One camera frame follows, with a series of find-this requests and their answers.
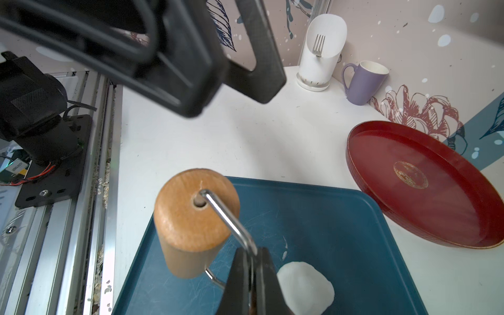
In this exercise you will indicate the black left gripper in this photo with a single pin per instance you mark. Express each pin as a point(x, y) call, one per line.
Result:
point(167, 51)

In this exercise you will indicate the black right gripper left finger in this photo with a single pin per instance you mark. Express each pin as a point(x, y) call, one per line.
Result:
point(235, 299)

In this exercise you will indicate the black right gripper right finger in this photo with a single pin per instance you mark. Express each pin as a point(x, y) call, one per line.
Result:
point(266, 293)

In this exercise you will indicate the white dough piece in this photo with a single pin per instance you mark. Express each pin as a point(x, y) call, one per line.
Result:
point(305, 290)

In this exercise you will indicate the wooden dough roller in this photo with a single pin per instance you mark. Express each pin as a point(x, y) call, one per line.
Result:
point(195, 212)

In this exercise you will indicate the white cutlery holder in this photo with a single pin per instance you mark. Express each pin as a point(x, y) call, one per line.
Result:
point(315, 73)

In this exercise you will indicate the purple mug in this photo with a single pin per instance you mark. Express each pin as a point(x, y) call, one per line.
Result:
point(367, 79)

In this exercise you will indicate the red round tray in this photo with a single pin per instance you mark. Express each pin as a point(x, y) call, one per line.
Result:
point(424, 186)

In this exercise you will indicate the aluminium frame post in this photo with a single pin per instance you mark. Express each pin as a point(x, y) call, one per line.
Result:
point(320, 7)

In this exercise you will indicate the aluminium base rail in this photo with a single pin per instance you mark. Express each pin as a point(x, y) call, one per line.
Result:
point(51, 255)

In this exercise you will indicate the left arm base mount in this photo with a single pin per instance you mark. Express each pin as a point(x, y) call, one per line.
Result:
point(35, 115)

